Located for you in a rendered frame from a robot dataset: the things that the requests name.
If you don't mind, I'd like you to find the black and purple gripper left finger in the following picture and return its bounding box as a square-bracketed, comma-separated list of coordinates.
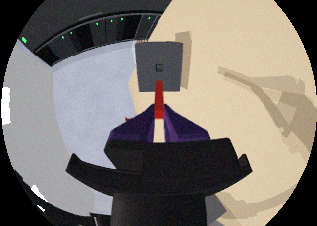
[107, 104, 155, 142]

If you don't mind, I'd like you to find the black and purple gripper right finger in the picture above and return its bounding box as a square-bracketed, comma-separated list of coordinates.
[163, 104, 211, 142]

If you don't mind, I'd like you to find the red rectangular peg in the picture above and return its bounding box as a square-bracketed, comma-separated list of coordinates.
[154, 81, 164, 119]

